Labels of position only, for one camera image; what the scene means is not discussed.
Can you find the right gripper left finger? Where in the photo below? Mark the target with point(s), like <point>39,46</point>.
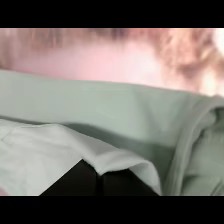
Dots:
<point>75,181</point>

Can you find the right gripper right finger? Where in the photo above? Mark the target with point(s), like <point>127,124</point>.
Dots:
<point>128,183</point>

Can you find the pale green T-shirt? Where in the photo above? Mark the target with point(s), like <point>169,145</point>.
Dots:
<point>110,133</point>

